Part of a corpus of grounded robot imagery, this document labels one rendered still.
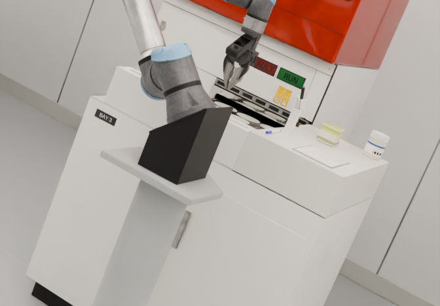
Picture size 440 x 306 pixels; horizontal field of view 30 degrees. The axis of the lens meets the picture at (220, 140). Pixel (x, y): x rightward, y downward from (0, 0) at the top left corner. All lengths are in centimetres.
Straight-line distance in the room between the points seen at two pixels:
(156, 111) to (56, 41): 289
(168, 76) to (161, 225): 44
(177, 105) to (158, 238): 40
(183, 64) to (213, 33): 106
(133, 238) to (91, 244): 59
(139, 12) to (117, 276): 81
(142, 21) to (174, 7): 98
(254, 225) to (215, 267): 20
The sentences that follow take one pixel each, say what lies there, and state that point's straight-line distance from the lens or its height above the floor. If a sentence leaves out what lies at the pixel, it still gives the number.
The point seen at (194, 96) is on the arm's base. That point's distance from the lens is 237.
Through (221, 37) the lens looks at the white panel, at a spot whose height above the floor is 113.
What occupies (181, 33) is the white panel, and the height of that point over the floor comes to 108.
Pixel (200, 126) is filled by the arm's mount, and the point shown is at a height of 100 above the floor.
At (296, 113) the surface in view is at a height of 104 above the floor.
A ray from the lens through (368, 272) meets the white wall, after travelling 484.
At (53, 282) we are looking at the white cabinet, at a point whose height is 12.
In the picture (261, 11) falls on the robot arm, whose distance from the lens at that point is 273.
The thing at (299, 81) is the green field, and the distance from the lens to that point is 329.
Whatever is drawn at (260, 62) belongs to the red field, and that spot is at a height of 111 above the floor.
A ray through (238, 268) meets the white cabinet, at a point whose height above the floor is 53.
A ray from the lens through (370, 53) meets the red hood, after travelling 365.
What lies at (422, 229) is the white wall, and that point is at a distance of 474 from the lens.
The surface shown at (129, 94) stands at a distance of 290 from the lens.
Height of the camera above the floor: 149
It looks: 13 degrees down
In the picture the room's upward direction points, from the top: 22 degrees clockwise
